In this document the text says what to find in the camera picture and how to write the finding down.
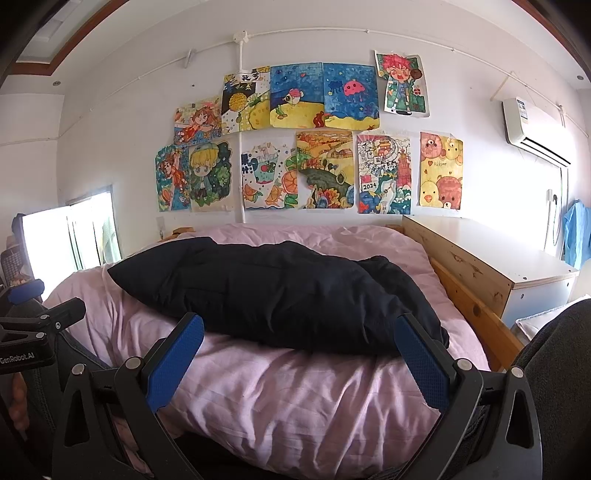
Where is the blue hanging garment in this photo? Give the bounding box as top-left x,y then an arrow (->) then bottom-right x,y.
562,199 -> 591,271

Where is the white air conditioner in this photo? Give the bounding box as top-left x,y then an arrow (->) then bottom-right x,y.
502,97 -> 573,166

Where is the person's left hand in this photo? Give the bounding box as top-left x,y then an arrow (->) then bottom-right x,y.
8,370 -> 32,435

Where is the vertical white conduit pipe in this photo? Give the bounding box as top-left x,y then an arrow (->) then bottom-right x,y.
237,41 -> 249,224

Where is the fish and sea drawing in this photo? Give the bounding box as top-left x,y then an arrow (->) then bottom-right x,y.
270,64 -> 325,129

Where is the slanted white conduit pipe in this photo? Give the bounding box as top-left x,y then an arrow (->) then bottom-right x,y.
62,39 -> 237,127

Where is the red-haired boy drawing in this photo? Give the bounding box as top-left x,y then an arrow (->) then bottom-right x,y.
374,50 -> 431,119

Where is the tower and elephant drawing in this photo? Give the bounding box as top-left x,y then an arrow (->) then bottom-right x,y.
356,131 -> 412,216

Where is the pineapple drawing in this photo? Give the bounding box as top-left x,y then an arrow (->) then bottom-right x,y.
221,68 -> 271,136

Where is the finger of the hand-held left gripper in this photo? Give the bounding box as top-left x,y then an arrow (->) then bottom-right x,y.
0,298 -> 87,342
0,278 -> 45,308

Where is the white and pine cabinet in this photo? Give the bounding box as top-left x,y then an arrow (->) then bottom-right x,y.
401,215 -> 580,329

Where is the dark navy puffer jacket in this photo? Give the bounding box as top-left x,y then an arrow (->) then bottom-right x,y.
107,237 -> 451,357

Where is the pink duvet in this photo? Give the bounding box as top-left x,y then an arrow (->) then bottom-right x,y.
41,224 -> 492,480

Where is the bears and chick drawing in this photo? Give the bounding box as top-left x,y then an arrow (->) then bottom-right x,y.
419,131 -> 464,211

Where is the blond boy green cap drawing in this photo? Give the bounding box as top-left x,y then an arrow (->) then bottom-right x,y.
188,141 -> 234,213

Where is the bright window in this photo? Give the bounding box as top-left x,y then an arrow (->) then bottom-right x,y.
23,185 -> 122,296

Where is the orange-haired girl flower drawing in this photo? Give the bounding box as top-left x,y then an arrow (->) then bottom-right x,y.
156,144 -> 191,212

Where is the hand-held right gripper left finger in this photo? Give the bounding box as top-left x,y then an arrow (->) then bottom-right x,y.
53,311 -> 206,480

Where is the wood-framed ceiling window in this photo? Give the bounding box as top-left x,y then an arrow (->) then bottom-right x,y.
11,0 -> 134,77

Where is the wooden bed frame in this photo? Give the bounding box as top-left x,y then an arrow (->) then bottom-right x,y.
157,225 -> 525,372

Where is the dark grey fleece clothing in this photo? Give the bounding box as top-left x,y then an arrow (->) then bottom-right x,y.
510,299 -> 591,480

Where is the white hose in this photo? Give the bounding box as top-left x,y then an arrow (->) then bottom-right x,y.
545,188 -> 561,253

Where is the white quilted cushion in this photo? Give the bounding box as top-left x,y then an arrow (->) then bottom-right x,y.
514,306 -> 568,345

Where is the fields and river landscape drawing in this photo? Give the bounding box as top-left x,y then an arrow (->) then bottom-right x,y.
296,130 -> 355,211

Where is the anime girl orange hair drawing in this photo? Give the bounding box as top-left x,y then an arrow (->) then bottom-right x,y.
174,95 -> 223,145

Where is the black mesh object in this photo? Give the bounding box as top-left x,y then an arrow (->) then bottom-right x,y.
0,212 -> 31,283

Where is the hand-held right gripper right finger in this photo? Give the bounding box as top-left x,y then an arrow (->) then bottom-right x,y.
393,313 -> 543,480

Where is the pink jellyfish drawing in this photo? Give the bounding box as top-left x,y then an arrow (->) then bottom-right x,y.
322,63 -> 380,130

